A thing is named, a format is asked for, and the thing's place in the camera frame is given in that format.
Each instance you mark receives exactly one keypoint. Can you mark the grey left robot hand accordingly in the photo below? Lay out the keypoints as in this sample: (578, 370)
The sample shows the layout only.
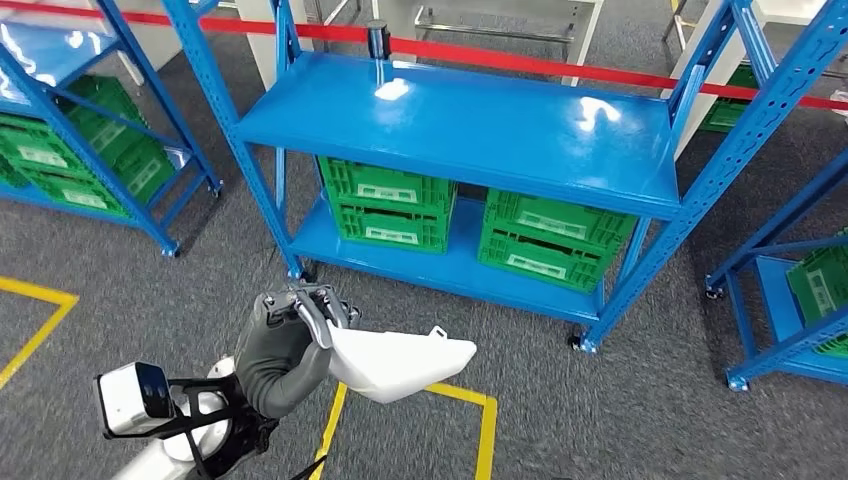
(281, 344)

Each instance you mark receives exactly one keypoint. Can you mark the white plastic part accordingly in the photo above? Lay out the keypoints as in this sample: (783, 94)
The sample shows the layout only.
(397, 364)

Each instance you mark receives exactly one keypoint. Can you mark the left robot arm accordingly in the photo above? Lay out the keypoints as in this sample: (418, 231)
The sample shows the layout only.
(275, 403)

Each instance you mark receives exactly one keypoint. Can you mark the blue metal shelf rack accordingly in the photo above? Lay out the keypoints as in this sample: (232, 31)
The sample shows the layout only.
(40, 60)
(464, 126)
(772, 298)

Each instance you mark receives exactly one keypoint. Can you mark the red barrier belt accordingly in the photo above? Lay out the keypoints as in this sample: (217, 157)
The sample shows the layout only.
(497, 56)

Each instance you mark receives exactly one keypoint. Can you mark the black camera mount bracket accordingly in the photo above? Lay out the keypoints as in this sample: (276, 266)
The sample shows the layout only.
(199, 424)

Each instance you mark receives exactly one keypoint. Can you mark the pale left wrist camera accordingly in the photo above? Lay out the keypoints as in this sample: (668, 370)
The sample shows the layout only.
(129, 397)

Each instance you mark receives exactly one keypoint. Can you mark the black stanchion post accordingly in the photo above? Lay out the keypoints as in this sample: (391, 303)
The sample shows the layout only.
(379, 40)

